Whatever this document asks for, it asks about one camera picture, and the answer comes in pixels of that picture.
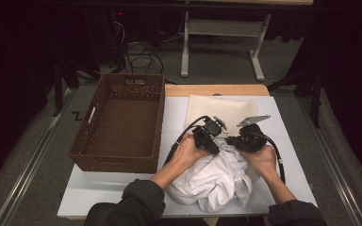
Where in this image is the black floor cable bundle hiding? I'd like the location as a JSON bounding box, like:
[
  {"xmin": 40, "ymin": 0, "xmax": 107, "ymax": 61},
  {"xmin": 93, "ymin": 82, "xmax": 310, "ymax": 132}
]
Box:
[{"xmin": 123, "ymin": 40, "xmax": 165, "ymax": 75}]

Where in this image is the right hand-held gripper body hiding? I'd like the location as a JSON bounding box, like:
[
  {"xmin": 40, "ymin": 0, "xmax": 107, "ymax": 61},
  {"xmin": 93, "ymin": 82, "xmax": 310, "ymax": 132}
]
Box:
[{"xmin": 237, "ymin": 114, "xmax": 272, "ymax": 153}]

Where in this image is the dark metal stand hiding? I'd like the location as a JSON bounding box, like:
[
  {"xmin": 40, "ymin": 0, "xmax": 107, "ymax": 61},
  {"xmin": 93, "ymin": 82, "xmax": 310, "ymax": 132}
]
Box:
[
  {"xmin": 52, "ymin": 58, "xmax": 104, "ymax": 118},
  {"xmin": 266, "ymin": 67, "xmax": 325, "ymax": 129}
]

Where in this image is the cream mesh laundry bag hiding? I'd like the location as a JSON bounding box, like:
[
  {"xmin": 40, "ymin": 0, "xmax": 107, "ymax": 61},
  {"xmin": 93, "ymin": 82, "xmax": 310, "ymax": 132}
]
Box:
[{"xmin": 184, "ymin": 93, "xmax": 262, "ymax": 183}]

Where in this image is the person's right hand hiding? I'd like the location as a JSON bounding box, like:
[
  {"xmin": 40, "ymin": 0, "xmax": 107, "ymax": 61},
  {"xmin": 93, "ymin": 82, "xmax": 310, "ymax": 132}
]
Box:
[{"xmin": 242, "ymin": 144, "xmax": 279, "ymax": 179}]

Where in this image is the metal floor rail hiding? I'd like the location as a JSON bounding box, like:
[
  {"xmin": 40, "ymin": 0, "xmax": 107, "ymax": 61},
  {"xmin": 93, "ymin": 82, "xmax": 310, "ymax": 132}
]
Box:
[
  {"xmin": 296, "ymin": 96, "xmax": 362, "ymax": 226},
  {"xmin": 0, "ymin": 88, "xmax": 74, "ymax": 226}
]

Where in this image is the person's left hand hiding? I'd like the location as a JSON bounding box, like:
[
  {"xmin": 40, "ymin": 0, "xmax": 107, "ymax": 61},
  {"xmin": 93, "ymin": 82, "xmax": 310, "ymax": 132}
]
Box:
[{"xmin": 172, "ymin": 134, "xmax": 209, "ymax": 173}]

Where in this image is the white clothing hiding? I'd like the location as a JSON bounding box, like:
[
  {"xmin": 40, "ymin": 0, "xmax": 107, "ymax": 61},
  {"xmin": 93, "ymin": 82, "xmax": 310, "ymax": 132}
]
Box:
[{"xmin": 166, "ymin": 137, "xmax": 255, "ymax": 214}]

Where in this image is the white metal frame desk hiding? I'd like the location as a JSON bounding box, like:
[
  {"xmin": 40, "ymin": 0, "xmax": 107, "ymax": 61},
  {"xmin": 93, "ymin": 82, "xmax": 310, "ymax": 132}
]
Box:
[{"xmin": 175, "ymin": 0, "xmax": 315, "ymax": 83}]

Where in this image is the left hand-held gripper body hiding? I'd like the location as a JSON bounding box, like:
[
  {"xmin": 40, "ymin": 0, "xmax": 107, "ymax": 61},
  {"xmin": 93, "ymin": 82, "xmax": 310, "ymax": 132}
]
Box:
[{"xmin": 191, "ymin": 116, "xmax": 228, "ymax": 147}]

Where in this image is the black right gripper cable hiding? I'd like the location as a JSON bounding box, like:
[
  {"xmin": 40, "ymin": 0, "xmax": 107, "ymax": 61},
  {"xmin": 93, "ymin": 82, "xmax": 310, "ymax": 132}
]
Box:
[{"xmin": 257, "ymin": 131, "xmax": 288, "ymax": 185}]

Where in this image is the brown woven basket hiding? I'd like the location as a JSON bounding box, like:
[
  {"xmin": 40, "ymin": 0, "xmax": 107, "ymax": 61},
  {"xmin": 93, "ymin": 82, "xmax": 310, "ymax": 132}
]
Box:
[{"xmin": 67, "ymin": 73, "xmax": 166, "ymax": 175}]

